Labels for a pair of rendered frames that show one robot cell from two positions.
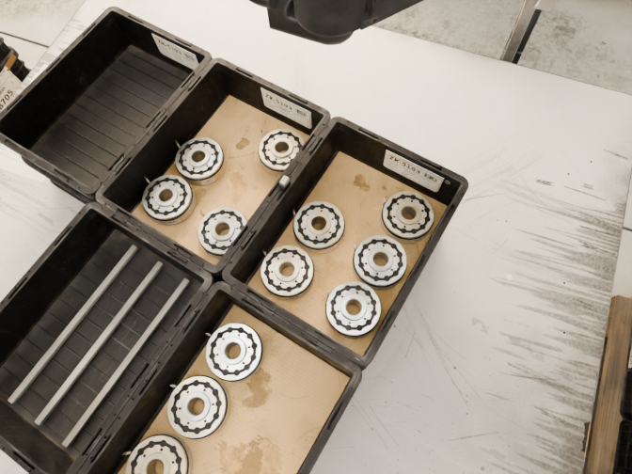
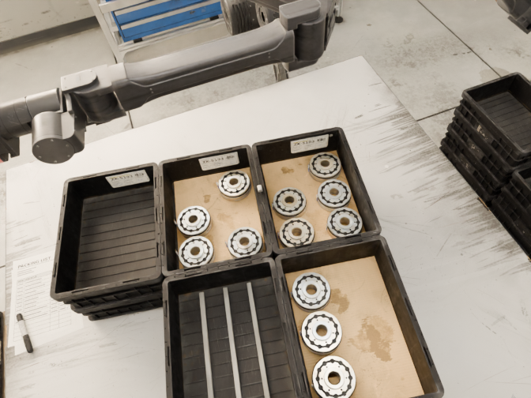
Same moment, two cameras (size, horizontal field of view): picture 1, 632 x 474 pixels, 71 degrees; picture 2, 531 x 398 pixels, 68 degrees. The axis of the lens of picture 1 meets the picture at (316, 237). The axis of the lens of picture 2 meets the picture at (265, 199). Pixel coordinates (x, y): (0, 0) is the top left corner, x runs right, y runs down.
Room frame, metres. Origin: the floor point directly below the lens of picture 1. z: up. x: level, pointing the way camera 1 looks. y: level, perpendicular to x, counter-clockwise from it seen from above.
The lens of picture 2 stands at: (-0.11, 0.46, 1.89)
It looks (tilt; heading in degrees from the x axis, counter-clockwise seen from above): 57 degrees down; 321
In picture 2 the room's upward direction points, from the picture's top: 9 degrees counter-clockwise
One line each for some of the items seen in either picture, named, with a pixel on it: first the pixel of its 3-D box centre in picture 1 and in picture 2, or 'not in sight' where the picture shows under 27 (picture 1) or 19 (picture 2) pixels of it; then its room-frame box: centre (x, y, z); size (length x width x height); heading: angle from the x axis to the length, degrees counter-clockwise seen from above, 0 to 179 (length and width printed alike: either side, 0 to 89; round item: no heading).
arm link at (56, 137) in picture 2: not in sight; (73, 121); (0.45, 0.37, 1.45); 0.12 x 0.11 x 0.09; 62
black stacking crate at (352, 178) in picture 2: (347, 239); (310, 195); (0.30, -0.06, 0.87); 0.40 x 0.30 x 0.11; 143
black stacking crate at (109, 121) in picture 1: (115, 110); (117, 234); (0.66, 0.42, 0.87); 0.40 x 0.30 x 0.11; 143
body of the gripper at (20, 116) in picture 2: not in sight; (13, 119); (0.52, 0.43, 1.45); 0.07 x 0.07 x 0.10; 62
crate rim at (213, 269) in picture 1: (217, 157); (211, 205); (0.48, 0.18, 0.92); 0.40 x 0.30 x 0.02; 143
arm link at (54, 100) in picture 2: not in sight; (50, 111); (0.49, 0.38, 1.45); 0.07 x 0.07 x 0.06; 62
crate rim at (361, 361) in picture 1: (348, 229); (310, 186); (0.30, -0.06, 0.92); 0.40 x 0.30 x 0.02; 143
